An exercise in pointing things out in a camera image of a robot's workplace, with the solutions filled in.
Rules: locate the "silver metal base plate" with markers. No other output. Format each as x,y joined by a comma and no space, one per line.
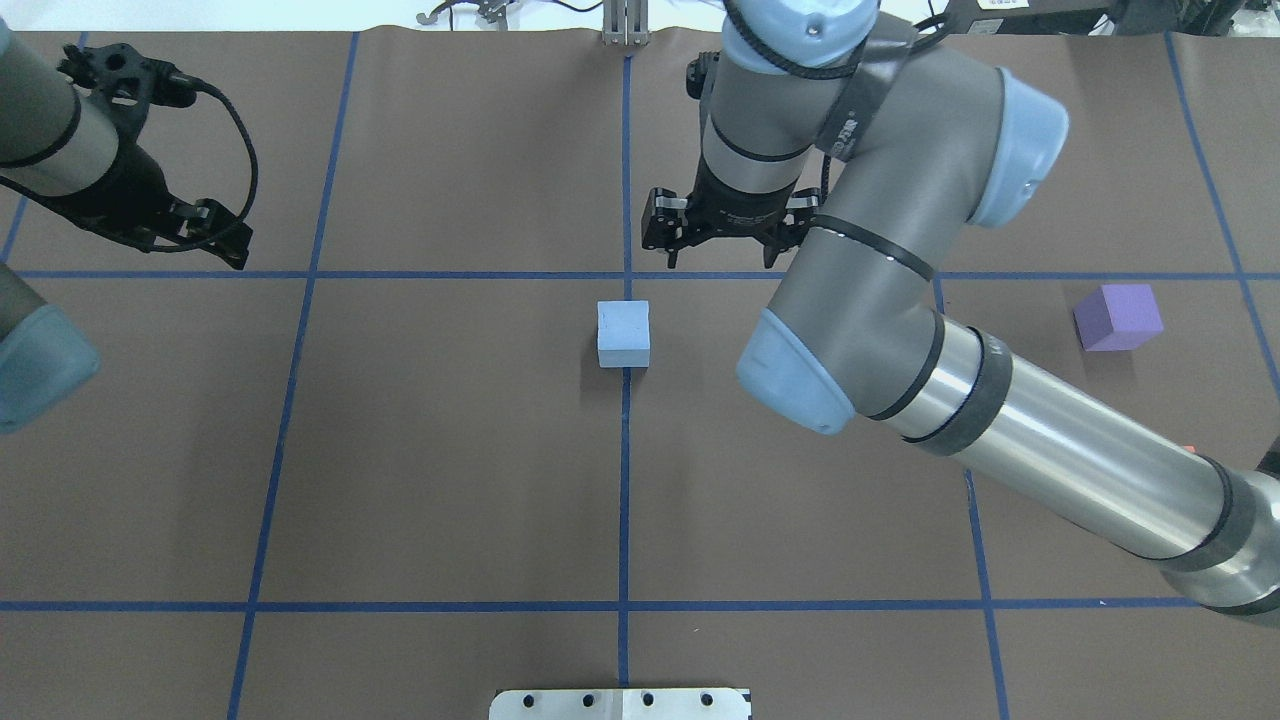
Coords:
623,703

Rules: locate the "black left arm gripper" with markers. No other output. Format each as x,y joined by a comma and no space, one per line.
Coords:
128,193

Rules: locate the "purple foam block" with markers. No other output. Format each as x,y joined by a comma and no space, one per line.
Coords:
1118,317

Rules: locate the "light blue foam block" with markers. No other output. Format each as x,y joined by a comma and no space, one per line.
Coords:
623,337

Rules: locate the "aluminium frame post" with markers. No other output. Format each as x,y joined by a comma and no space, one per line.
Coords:
625,23

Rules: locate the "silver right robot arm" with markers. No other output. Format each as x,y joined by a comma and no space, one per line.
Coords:
845,135

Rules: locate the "brown paper table mat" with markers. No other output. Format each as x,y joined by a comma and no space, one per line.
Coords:
580,526

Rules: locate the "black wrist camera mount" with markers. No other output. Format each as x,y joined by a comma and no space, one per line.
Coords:
124,84

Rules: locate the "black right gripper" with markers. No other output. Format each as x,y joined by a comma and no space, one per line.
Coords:
742,209

